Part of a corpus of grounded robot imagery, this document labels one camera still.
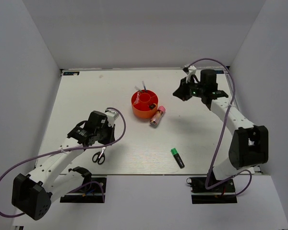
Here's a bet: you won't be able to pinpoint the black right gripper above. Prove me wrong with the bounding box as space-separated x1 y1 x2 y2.
173 76 205 102

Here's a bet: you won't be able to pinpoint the pink highlighter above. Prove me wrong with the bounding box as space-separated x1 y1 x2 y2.
134 92 141 104

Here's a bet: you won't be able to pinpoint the green highlighter marker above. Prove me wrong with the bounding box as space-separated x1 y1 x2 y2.
170 148 185 169

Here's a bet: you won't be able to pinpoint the yellow highlighter marker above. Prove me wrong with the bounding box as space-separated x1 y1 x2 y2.
149 103 156 110

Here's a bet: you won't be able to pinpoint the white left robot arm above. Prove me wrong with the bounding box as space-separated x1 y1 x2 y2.
12 109 119 220

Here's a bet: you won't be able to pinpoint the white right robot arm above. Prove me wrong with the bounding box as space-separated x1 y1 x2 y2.
173 68 268 191

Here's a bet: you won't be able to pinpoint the orange round organizer container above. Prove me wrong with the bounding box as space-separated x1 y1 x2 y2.
131 90 159 119

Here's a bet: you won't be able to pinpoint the pink lid marker tube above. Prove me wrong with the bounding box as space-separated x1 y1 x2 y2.
149 106 166 127

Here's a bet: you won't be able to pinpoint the left blue table label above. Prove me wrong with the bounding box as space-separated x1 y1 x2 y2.
63 71 80 76

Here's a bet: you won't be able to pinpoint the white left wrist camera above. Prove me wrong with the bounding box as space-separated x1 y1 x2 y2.
105 109 119 127

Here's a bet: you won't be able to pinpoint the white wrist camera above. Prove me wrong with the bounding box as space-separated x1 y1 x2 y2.
105 109 119 127
182 65 197 83

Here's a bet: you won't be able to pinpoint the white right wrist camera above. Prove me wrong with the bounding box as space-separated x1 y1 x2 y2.
182 65 197 83

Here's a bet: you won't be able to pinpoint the black handled scissors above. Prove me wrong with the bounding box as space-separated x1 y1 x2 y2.
92 147 106 165

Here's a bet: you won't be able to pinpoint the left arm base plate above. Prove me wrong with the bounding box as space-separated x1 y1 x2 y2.
60 176 107 204

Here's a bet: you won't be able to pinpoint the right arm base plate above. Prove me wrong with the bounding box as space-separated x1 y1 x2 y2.
186 177 237 205

